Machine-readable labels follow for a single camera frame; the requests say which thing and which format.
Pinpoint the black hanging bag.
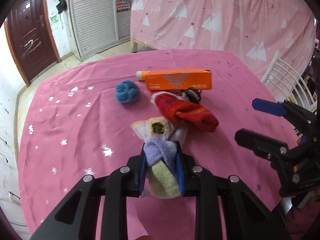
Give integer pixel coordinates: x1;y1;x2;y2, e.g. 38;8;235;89
55;0;67;14

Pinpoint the white louvered wardrobe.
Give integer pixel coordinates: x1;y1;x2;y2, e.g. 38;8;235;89
64;0;132;60

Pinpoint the dark brown door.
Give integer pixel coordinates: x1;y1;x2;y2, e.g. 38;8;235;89
4;0;60;85

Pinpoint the pink tree print curtain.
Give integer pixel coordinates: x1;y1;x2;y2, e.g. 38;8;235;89
130;0;317;73

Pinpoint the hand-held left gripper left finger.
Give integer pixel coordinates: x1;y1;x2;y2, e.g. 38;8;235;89
30;144;147;240

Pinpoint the blue yarn pompom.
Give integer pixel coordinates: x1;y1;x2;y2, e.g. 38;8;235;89
114;79;139;105

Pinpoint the orange printed carton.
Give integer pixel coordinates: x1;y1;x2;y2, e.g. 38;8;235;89
145;68;212;91

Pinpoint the white spindle chair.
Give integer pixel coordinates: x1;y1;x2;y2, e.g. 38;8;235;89
261;50;315;110

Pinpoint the pink star tablecloth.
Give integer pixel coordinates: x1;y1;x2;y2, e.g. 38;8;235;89
17;49;303;240

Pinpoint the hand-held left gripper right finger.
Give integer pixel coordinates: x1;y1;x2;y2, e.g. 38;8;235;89
175;141;292;240

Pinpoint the pastel striped sock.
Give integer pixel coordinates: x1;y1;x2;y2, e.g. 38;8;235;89
131;116;187;200

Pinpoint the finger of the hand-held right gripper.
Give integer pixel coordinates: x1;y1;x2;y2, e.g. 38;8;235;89
234;128;291;161
252;99;316;131

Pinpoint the black hair tie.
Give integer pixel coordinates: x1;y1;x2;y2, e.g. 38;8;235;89
181;87;203;103

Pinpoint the red sock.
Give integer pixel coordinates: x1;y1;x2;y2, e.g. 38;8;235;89
150;92;219;133

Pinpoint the person's right hand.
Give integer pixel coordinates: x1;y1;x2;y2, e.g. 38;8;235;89
286;195;320;240

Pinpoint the wooden bed frame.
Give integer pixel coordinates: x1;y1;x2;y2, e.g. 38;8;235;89
131;39;155;53

